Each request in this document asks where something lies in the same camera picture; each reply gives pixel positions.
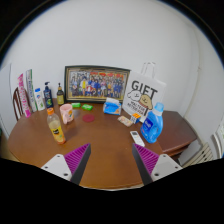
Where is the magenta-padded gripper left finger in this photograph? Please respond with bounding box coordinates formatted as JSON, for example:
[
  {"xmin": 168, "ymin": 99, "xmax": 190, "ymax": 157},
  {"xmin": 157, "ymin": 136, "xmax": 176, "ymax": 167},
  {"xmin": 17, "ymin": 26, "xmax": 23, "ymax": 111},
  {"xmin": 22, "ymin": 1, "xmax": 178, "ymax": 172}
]
[{"xmin": 40, "ymin": 143, "xmax": 92, "ymax": 186}]

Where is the blue detergent bottle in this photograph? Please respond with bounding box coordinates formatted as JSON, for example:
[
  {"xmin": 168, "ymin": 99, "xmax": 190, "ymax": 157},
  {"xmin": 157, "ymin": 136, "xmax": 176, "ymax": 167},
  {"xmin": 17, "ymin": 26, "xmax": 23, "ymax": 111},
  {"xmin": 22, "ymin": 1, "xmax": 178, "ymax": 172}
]
[{"xmin": 140, "ymin": 101, "xmax": 165, "ymax": 144}]

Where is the long pink box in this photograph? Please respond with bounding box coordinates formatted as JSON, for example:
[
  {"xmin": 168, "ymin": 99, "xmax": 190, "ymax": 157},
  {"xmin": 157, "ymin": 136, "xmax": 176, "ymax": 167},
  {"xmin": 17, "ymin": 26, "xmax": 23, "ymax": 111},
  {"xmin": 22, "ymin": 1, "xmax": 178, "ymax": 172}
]
[{"xmin": 17, "ymin": 73, "xmax": 33, "ymax": 119}]

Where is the small snack packet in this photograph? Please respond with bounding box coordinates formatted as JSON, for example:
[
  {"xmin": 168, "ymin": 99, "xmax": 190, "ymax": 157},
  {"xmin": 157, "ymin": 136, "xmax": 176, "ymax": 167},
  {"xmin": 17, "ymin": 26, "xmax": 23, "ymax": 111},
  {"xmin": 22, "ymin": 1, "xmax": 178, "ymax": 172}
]
[{"xmin": 117, "ymin": 115, "xmax": 134, "ymax": 128}]

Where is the white remote control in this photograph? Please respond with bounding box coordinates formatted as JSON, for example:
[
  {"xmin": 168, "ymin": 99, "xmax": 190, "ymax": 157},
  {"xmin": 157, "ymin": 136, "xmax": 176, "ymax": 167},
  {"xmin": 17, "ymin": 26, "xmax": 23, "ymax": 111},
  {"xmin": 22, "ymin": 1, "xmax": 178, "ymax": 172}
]
[{"xmin": 129, "ymin": 130, "xmax": 146, "ymax": 148}]

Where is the colourful puzzle cube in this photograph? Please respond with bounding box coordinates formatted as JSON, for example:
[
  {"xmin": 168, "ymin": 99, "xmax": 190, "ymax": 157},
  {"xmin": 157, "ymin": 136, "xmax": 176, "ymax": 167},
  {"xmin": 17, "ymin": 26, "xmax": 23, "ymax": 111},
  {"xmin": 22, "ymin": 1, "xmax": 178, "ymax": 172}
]
[{"xmin": 130, "ymin": 112, "xmax": 142, "ymax": 125}]

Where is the black framed group picture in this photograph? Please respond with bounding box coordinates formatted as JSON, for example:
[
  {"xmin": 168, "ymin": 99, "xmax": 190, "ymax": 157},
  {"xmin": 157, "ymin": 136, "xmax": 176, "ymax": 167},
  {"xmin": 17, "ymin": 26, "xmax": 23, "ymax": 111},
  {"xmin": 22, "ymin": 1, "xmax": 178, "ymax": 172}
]
[{"xmin": 63, "ymin": 65, "xmax": 131, "ymax": 104}]

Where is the dark blue pump bottle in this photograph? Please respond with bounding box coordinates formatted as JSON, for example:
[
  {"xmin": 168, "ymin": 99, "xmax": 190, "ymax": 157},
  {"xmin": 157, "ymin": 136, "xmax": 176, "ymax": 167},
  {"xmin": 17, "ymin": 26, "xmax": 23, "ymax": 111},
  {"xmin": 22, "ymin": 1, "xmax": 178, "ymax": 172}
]
[{"xmin": 42, "ymin": 81, "xmax": 54, "ymax": 109}]

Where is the white radiator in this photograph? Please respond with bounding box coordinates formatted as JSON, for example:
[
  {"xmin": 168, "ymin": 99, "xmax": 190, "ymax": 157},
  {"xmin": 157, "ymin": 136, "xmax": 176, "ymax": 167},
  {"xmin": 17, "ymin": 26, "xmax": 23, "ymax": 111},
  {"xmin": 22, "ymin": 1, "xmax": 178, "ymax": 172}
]
[{"xmin": 181, "ymin": 142, "xmax": 214, "ymax": 168}]

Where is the dark wooden side table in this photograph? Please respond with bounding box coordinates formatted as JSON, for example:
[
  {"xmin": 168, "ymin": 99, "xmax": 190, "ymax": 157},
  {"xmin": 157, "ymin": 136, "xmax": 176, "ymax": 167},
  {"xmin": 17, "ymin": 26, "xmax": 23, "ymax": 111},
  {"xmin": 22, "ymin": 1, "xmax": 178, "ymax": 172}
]
[{"xmin": 156, "ymin": 110, "xmax": 198, "ymax": 158}]

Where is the flat round red coaster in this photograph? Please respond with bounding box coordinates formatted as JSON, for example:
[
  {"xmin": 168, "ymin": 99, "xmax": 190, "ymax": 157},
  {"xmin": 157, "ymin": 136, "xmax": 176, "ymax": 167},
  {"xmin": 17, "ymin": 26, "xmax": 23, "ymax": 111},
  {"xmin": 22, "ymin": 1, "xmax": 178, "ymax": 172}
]
[{"xmin": 82, "ymin": 114, "xmax": 96, "ymax": 123}]

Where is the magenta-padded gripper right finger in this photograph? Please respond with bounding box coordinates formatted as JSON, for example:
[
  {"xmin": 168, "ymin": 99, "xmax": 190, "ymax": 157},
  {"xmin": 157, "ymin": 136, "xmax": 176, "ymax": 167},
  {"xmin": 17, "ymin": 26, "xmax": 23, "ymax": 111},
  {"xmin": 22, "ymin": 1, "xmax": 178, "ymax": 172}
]
[{"xmin": 131, "ymin": 143, "xmax": 184, "ymax": 186}]

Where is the long green white box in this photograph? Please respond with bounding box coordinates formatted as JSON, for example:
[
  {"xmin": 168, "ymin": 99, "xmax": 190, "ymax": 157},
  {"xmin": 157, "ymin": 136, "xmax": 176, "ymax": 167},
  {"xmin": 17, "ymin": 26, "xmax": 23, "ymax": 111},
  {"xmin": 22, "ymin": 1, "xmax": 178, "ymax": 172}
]
[{"xmin": 25, "ymin": 68, "xmax": 38, "ymax": 113}]

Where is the white printed tote bag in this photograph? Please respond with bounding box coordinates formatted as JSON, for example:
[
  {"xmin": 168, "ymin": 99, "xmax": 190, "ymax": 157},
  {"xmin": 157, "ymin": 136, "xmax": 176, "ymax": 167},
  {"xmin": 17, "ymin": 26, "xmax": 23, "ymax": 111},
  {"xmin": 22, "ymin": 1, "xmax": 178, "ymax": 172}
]
[{"xmin": 121, "ymin": 61, "xmax": 167, "ymax": 124}]

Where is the blue tissue pack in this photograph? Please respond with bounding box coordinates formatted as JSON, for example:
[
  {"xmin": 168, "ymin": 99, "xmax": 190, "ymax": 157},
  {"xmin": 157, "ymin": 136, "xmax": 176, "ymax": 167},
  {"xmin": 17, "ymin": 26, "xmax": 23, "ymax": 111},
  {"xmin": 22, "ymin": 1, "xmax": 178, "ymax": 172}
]
[{"xmin": 102, "ymin": 97, "xmax": 123, "ymax": 116}]

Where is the white bottle blue cap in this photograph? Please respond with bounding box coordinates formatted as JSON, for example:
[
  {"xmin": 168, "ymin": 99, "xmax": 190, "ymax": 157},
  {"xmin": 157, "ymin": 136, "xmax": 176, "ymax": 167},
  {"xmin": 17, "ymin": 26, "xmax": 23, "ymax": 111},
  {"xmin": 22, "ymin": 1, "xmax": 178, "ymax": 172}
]
[{"xmin": 34, "ymin": 87, "xmax": 46, "ymax": 112}]

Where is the orange juice bottle orange cap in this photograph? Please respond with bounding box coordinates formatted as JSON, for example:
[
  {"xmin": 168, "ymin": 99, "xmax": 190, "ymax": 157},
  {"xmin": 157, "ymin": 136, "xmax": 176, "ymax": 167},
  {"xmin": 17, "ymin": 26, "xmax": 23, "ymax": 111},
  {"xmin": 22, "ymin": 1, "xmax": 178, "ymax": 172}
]
[{"xmin": 46, "ymin": 107, "xmax": 67, "ymax": 145}]

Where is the pink ceramic mug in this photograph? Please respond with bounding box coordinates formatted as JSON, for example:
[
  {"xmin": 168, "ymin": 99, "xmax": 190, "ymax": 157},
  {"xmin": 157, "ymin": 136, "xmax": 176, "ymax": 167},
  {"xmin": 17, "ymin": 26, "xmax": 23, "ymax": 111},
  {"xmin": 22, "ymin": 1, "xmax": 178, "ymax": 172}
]
[{"xmin": 59, "ymin": 103, "xmax": 75, "ymax": 125}]

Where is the brown yellow pump bottle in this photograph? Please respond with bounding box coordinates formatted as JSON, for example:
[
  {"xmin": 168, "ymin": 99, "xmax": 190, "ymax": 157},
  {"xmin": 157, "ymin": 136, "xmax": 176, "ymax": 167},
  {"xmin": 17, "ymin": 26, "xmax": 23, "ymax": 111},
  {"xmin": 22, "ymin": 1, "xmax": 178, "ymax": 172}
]
[{"xmin": 56, "ymin": 82, "xmax": 66, "ymax": 106}]

